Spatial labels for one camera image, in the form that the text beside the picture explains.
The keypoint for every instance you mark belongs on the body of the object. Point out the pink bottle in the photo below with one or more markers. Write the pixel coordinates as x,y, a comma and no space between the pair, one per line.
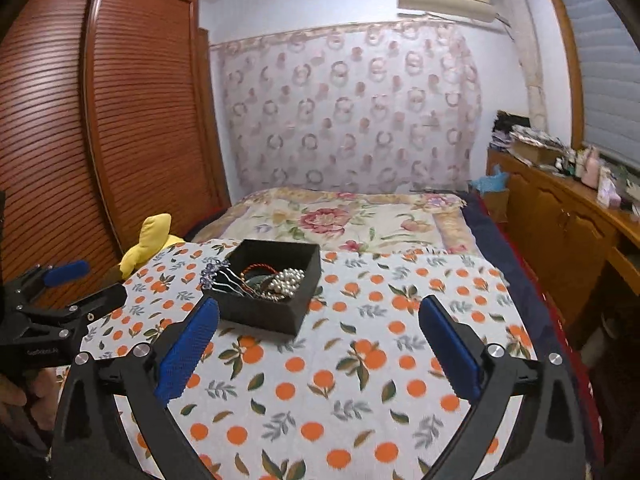
589,170

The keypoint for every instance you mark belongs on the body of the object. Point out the person's left hand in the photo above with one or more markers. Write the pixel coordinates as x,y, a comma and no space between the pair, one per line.
20,400

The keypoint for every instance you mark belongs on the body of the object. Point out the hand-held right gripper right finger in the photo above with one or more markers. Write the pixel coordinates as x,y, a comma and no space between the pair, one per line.
450,355

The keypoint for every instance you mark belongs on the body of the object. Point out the pearl hair ornament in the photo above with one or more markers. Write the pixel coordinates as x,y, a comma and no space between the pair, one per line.
287,282

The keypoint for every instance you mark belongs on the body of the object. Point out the floral blanket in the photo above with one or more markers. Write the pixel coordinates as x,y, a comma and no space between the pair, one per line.
325,220

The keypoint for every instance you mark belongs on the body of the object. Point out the wooden window frame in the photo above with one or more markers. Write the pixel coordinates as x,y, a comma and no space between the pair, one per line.
565,60

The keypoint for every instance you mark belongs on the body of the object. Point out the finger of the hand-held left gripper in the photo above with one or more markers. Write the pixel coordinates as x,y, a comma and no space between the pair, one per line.
65,272
95,305

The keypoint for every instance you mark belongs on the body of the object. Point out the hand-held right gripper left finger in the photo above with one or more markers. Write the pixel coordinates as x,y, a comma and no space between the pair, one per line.
185,355

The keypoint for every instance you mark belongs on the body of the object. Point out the wooden cabinet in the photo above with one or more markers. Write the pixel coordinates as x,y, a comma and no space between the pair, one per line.
550,220

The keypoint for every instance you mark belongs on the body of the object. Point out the orange fruit print cloth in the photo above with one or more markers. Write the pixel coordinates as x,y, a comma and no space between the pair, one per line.
325,385

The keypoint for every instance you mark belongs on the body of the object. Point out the white textured pipe cover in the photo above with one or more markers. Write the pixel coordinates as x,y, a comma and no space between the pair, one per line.
525,50

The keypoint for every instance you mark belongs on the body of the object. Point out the silver bangle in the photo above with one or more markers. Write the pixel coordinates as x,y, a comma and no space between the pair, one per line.
260,285

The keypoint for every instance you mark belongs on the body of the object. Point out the purple rhinestone hairpin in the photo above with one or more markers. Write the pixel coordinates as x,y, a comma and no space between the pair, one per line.
212,275

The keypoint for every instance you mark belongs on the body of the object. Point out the grey window blind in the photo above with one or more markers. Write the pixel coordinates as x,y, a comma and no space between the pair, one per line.
610,85

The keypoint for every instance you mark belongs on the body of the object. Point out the pale purple bottle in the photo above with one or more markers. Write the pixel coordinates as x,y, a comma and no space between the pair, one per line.
610,187

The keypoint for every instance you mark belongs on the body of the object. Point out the navy bed sheet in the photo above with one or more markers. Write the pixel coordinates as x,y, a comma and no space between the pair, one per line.
500,260

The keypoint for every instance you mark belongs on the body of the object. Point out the blue plastic bag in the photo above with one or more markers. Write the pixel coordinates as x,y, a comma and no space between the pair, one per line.
490,180

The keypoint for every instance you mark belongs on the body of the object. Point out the yellow plush toy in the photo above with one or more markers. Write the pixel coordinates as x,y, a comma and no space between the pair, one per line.
150,240

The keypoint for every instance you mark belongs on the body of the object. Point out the black jewelry box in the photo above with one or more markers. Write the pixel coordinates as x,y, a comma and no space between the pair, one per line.
265,317

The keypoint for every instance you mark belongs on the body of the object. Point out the pile of papers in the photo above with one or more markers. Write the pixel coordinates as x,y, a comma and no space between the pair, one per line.
530,140

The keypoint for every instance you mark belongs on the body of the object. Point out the brown slatted wardrobe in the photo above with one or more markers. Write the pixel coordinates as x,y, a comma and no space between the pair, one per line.
125,110

